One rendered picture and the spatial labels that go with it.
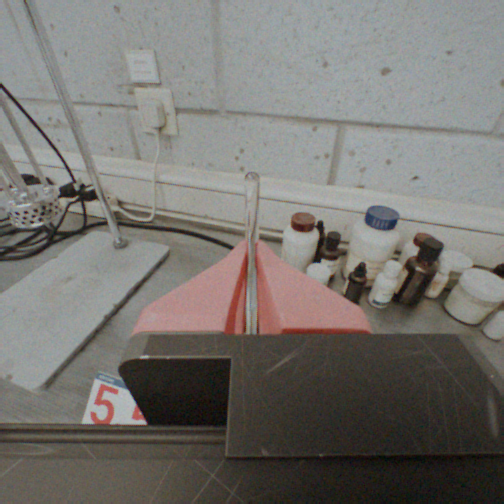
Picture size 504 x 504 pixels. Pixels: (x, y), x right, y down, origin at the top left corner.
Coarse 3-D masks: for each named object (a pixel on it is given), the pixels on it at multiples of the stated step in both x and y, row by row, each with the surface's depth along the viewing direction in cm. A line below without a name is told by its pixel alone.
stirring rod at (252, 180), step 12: (252, 180) 9; (252, 192) 10; (252, 204) 10; (252, 216) 10; (252, 228) 11; (252, 240) 11; (252, 252) 11; (252, 264) 12; (252, 276) 12; (252, 288) 13; (252, 300) 13; (252, 312) 14; (252, 324) 15
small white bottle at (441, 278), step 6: (444, 264) 39; (450, 264) 39; (438, 270) 40; (444, 270) 40; (450, 270) 39; (438, 276) 40; (444, 276) 40; (432, 282) 41; (438, 282) 41; (444, 282) 40; (432, 288) 42; (438, 288) 41; (426, 294) 43; (432, 294) 42; (438, 294) 42
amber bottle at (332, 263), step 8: (328, 232) 42; (336, 232) 42; (328, 240) 42; (336, 240) 41; (320, 248) 44; (328, 248) 43; (336, 248) 43; (320, 256) 44; (328, 256) 43; (336, 256) 43; (328, 264) 44; (336, 264) 44
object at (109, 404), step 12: (96, 384) 29; (108, 384) 28; (96, 396) 28; (108, 396) 28; (120, 396) 28; (96, 408) 28; (108, 408) 28; (120, 408) 27; (132, 408) 27; (96, 420) 28; (108, 420) 27; (120, 420) 27; (132, 420) 27; (144, 420) 27
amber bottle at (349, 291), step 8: (360, 264) 39; (352, 272) 41; (360, 272) 39; (352, 280) 40; (360, 280) 39; (344, 288) 42; (352, 288) 41; (360, 288) 40; (344, 296) 43; (352, 296) 41; (360, 296) 42
